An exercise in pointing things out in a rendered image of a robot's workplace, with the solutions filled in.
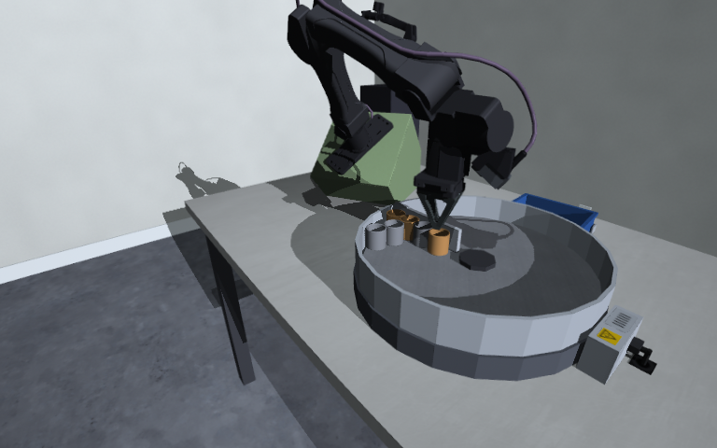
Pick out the bronze bushing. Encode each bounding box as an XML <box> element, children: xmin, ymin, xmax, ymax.
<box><xmin>387</xmin><ymin>209</ymin><xmax>405</xmax><ymax>220</ymax></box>
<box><xmin>428</xmin><ymin>228</ymin><xmax>450</xmax><ymax>256</ymax></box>
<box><xmin>400</xmin><ymin>215</ymin><xmax>419</xmax><ymax>241</ymax></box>

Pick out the blue open crate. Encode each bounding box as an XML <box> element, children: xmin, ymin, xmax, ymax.
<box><xmin>512</xmin><ymin>193</ymin><xmax>598</xmax><ymax>232</ymax></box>

